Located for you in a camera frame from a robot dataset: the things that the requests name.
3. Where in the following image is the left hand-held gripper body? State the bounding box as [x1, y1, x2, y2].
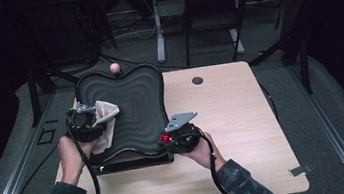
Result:
[64, 99, 109, 146]

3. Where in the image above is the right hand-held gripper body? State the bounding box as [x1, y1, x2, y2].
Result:
[162, 109, 206, 156]

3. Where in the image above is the red ball knob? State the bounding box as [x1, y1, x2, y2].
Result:
[160, 131, 173, 145]

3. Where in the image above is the beige wiping cloth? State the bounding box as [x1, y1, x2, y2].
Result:
[84, 97, 126, 156]

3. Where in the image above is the black wavy tray stand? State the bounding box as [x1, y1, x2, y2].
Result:
[71, 60, 176, 177]

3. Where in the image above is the person's right hand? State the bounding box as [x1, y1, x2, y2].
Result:
[178, 130, 228, 177]

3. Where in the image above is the person's left hand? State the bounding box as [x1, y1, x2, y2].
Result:
[55, 130, 104, 188]

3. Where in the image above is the round table grommet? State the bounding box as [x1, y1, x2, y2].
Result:
[191, 75, 205, 86]

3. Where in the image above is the pink ball knob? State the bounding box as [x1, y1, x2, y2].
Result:
[108, 62, 121, 75]

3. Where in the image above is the metal table clip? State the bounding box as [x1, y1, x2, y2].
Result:
[288, 162, 314, 178]

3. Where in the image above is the black chair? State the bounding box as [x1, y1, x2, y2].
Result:
[177, 0, 257, 69]

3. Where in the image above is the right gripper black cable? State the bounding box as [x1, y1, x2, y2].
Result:
[193, 124, 234, 194]

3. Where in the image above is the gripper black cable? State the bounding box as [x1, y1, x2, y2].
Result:
[64, 109, 102, 194]
[193, 124, 234, 194]

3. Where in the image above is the black metal frame stand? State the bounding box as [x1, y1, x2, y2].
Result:
[22, 54, 96, 129]
[245, 25, 315, 102]

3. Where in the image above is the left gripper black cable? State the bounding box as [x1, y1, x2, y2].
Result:
[64, 109, 102, 194]

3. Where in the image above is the thin black cable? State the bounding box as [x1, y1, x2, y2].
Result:
[257, 80, 280, 124]

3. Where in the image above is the tangle of floor cables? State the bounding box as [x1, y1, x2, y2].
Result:
[93, 0, 191, 82]

